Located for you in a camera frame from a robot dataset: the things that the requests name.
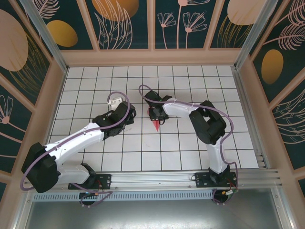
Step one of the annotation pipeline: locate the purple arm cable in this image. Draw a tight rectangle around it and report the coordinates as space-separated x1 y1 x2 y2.
138 84 240 206
20 91 132 208

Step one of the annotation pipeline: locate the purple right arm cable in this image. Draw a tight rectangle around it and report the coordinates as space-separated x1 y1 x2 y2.
138 84 240 206

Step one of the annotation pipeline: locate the grey slotted cable duct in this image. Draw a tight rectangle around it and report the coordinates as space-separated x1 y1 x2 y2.
32 192 215 202

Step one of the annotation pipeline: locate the long aluminium mounting rail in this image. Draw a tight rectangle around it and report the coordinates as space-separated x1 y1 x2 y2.
22 168 283 191

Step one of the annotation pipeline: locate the small circuit board with connector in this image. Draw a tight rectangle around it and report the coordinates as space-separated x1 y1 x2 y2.
79 190 100 198
221 189 240 198

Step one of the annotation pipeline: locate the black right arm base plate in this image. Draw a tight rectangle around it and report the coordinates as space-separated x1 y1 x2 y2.
194 171 239 189

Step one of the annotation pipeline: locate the aluminium side rail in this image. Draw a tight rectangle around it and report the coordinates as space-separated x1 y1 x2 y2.
232 68 266 170

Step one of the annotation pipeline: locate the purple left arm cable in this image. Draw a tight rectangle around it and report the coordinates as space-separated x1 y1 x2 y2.
20 91 132 208

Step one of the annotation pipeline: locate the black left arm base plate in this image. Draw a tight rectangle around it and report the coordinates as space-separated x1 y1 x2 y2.
68 172 112 190

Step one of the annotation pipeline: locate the aluminium frame bar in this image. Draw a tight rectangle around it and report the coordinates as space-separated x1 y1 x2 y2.
271 188 295 229
13 190 34 229

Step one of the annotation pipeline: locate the pink cloth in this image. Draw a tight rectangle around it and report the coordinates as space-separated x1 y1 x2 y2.
147 107 161 132

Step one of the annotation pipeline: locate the aluminium frame post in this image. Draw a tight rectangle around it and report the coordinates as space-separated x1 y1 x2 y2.
19 0 69 73
234 0 279 70

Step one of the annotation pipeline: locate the grey metal sheet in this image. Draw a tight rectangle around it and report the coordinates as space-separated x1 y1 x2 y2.
23 200 282 229

